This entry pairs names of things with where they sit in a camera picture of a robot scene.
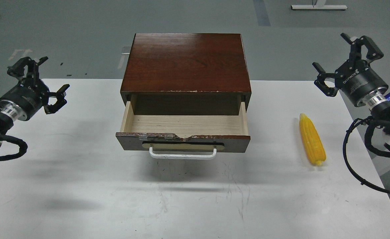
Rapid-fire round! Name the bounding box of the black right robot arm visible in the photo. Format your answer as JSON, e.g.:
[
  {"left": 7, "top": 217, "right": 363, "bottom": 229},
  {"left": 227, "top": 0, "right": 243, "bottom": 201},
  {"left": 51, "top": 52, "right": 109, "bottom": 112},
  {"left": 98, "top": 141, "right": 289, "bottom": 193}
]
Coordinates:
[{"left": 313, "top": 33, "right": 390, "bottom": 194}]

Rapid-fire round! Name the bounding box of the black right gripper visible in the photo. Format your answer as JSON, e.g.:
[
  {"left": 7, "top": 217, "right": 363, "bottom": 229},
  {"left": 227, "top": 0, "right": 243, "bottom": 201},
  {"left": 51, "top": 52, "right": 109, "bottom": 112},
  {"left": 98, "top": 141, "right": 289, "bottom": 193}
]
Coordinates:
[{"left": 312, "top": 33, "right": 389, "bottom": 107}]

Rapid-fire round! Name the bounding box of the wooden drawer with white handle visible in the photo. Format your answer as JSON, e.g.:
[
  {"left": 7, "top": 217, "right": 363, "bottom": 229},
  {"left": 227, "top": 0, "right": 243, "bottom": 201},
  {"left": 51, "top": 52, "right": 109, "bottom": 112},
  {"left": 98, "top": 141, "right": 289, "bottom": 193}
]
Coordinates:
[{"left": 116, "top": 102, "right": 251, "bottom": 160}]

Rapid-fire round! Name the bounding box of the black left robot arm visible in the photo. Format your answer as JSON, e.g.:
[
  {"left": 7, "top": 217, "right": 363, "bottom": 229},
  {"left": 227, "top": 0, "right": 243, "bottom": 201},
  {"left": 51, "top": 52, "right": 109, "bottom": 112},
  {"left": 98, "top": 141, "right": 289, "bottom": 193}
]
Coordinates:
[{"left": 0, "top": 56, "right": 69, "bottom": 161}]

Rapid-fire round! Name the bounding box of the dark wooden cabinet box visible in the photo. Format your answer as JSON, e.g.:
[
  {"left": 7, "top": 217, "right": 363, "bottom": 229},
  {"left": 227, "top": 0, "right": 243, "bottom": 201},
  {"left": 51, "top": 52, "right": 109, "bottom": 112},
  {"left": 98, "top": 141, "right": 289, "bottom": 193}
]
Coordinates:
[{"left": 120, "top": 33, "right": 252, "bottom": 115}]

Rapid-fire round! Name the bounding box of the yellow corn cob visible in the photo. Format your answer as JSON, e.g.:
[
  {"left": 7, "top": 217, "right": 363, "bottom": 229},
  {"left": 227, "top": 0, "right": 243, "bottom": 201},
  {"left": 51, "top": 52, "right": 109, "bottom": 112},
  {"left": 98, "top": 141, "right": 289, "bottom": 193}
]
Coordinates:
[{"left": 299, "top": 113, "right": 326, "bottom": 166}]

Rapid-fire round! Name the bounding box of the white table leg base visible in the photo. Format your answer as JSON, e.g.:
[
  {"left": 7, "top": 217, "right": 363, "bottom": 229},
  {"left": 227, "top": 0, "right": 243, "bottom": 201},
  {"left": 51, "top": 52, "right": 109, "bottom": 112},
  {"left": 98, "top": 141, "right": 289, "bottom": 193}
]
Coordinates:
[{"left": 290, "top": 0, "right": 348, "bottom": 11}]

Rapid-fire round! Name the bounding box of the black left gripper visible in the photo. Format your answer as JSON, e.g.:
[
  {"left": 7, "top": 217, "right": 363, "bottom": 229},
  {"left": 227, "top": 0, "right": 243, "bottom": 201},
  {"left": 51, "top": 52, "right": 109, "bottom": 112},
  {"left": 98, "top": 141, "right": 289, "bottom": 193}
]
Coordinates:
[{"left": 0, "top": 56, "right": 70, "bottom": 121}]

